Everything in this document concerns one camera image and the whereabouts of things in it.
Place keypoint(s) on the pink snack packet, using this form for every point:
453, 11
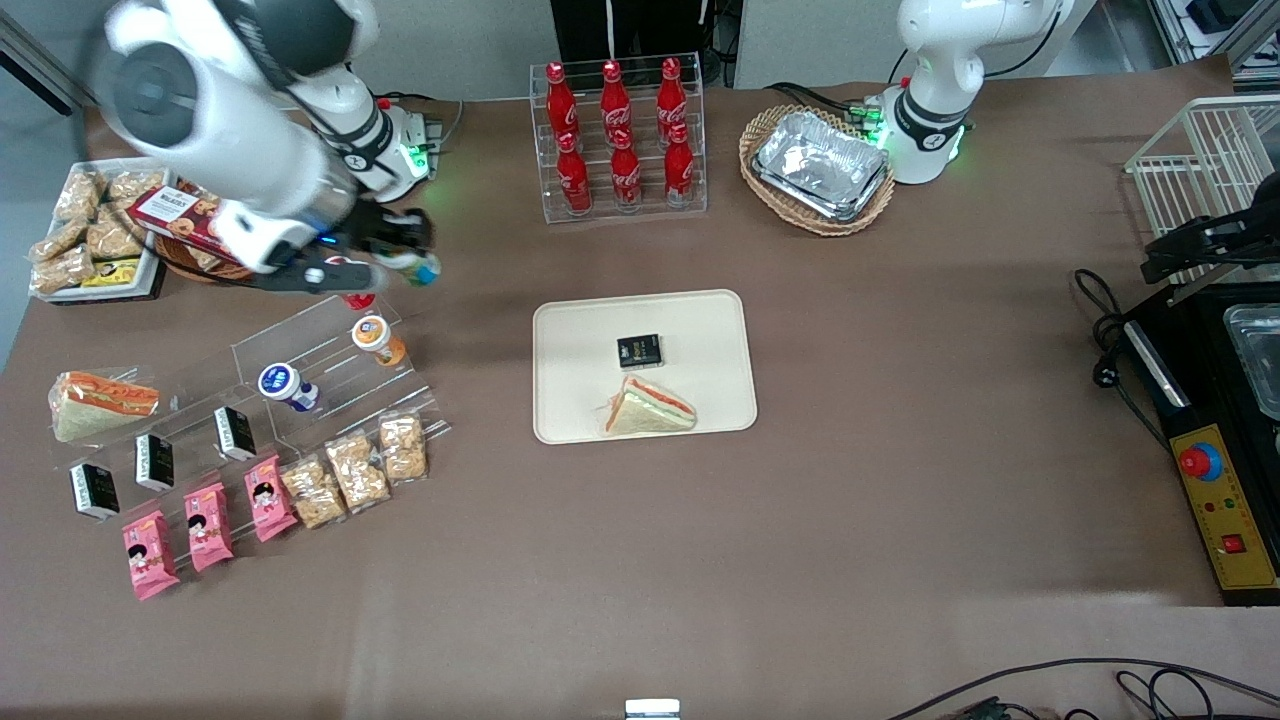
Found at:
209, 527
150, 555
270, 498

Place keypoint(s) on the brown pastry bag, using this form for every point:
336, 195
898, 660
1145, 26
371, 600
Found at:
62, 270
55, 240
77, 195
135, 184
118, 238

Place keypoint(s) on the black sealing machine yellow panel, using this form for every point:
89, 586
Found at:
1210, 430

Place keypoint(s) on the clear acrylic bottle rack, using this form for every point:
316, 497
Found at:
600, 205

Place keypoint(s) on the red cola bottle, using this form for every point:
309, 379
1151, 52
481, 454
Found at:
679, 168
561, 100
573, 180
626, 175
614, 98
670, 95

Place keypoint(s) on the background equipment rack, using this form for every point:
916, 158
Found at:
1220, 30

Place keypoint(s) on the red gum bottle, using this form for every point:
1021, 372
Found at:
358, 298

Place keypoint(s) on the black white small box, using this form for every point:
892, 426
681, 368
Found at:
155, 461
95, 491
235, 433

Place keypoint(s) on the blue gum bottle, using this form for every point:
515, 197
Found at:
285, 385

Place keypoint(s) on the grey aluminium frame bar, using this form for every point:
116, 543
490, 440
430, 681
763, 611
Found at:
40, 65

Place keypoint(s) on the cream plastic serving tray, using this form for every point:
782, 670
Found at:
590, 390

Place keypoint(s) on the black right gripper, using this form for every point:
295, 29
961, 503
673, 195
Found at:
374, 224

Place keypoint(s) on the clear acrylic stepped shelf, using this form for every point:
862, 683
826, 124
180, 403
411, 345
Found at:
330, 400

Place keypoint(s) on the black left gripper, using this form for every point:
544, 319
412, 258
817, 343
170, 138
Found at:
1263, 223

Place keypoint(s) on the yellow snack packet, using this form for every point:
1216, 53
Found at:
110, 273

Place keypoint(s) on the woven wicker basket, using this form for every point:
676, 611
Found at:
775, 205

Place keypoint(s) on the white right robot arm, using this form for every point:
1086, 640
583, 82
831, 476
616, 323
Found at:
220, 110

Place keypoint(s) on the white rectangular snack tray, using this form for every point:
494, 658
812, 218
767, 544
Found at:
60, 297

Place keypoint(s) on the clear bag brown snacks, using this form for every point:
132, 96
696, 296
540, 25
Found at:
313, 492
358, 472
404, 448

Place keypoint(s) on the red cookie box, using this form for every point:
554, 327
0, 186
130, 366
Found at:
175, 215

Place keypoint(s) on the small silver metal block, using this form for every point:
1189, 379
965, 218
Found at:
652, 710

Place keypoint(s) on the black box gold print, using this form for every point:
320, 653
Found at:
640, 351

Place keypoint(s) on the wrapped triangle sandwich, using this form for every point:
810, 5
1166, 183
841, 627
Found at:
100, 405
650, 408

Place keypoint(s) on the green gum bottle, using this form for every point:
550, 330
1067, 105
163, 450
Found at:
420, 268

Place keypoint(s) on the black background cabinet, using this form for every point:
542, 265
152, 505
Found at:
630, 30

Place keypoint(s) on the small dark wicker basket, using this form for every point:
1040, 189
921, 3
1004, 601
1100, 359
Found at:
195, 265

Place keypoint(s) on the aluminium foil containers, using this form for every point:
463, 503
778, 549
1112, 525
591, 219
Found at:
820, 165

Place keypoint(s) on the orange gum bottle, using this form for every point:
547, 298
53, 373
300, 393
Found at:
378, 340

